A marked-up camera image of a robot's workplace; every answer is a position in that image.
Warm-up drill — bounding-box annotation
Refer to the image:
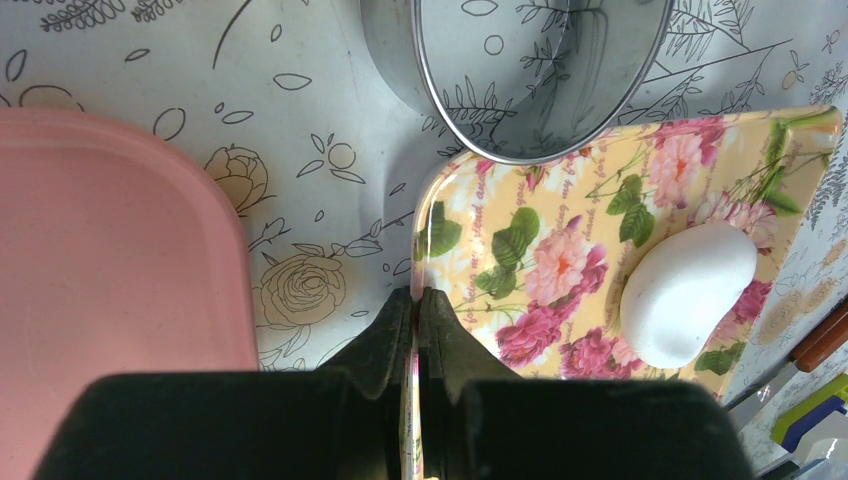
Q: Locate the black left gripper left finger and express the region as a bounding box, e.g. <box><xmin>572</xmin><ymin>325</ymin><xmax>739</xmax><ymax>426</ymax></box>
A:
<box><xmin>34</xmin><ymin>287</ymin><xmax>412</xmax><ymax>479</ymax></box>

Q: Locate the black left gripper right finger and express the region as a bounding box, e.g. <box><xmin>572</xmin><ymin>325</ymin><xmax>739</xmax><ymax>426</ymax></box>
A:
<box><xmin>418</xmin><ymin>288</ymin><xmax>754</xmax><ymax>479</ymax></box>

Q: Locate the floral yellow tray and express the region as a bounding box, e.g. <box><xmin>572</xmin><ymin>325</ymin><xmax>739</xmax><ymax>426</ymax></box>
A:
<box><xmin>412</xmin><ymin>105</ymin><xmax>847</xmax><ymax>399</ymax></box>

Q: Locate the white dough ball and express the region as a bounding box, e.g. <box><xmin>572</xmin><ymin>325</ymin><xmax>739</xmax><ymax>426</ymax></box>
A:
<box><xmin>619</xmin><ymin>222</ymin><xmax>758</xmax><ymax>369</ymax></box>

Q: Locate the pink plastic tray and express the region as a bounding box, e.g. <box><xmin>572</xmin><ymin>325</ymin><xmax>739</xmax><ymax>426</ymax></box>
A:
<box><xmin>1</xmin><ymin>107</ymin><xmax>258</xmax><ymax>479</ymax></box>

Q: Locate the white green eraser block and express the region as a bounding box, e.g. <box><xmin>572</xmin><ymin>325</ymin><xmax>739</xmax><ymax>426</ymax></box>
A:
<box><xmin>757</xmin><ymin>373</ymin><xmax>847</xmax><ymax>479</ymax></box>

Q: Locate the round metal cutter ring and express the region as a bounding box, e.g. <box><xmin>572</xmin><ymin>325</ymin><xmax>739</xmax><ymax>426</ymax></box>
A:
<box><xmin>359</xmin><ymin>0</ymin><xmax>676</xmax><ymax>166</ymax></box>

